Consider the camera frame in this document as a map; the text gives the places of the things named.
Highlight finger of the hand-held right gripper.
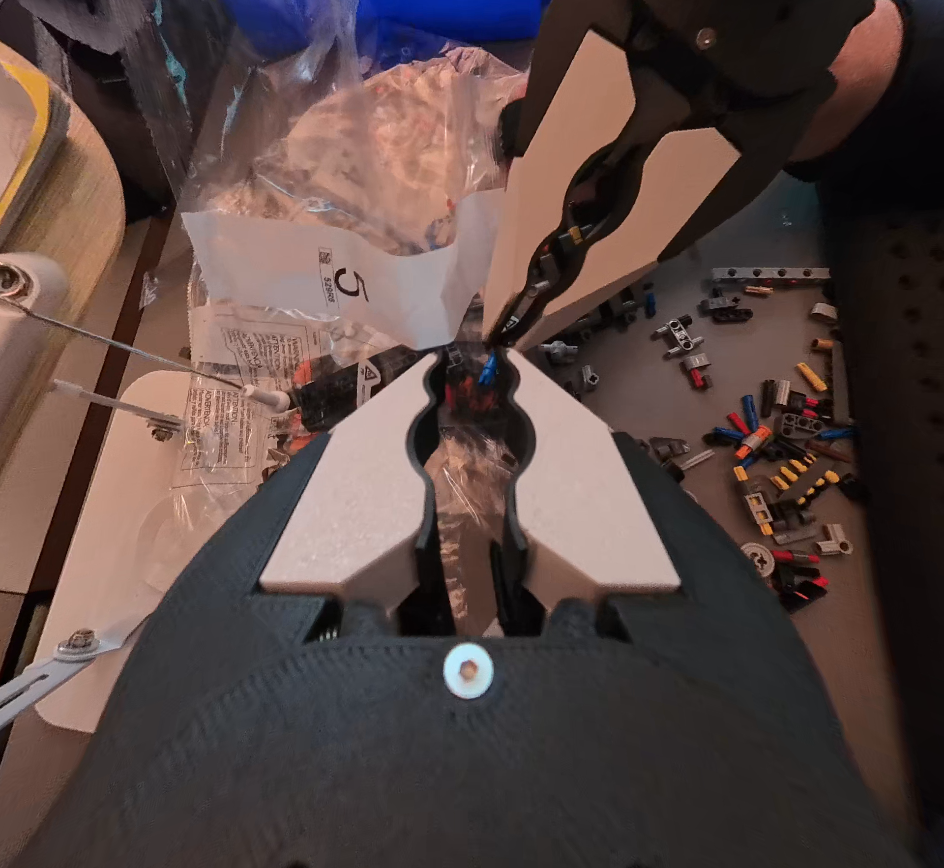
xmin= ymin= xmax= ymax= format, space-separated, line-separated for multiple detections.
xmin=507 ymin=125 xmax=743 ymax=354
xmin=481 ymin=29 xmax=640 ymax=345

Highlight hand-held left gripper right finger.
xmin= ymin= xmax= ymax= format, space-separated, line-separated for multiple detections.
xmin=490 ymin=348 xmax=683 ymax=636

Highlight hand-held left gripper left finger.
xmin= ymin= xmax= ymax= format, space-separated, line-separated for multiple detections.
xmin=258 ymin=352 xmax=458 ymax=636

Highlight black toy brick assembly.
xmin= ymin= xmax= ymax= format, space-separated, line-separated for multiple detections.
xmin=505 ymin=215 xmax=591 ymax=338

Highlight pile of toy bricks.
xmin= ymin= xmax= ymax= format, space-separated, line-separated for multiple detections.
xmin=538 ymin=278 xmax=860 ymax=614

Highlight person's right forearm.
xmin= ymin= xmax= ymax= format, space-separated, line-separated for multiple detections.
xmin=782 ymin=0 xmax=944 ymax=220

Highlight person's right hand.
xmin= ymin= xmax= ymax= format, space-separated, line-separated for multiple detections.
xmin=828 ymin=0 xmax=906 ymax=85

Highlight long grey holed beam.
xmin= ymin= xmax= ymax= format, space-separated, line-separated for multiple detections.
xmin=711 ymin=267 xmax=832 ymax=288

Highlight wooden and white book stand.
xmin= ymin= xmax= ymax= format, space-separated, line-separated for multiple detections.
xmin=0 ymin=42 xmax=333 ymax=735

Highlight car building instruction booklet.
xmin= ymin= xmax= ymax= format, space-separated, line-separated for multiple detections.
xmin=0 ymin=60 xmax=71 ymax=220

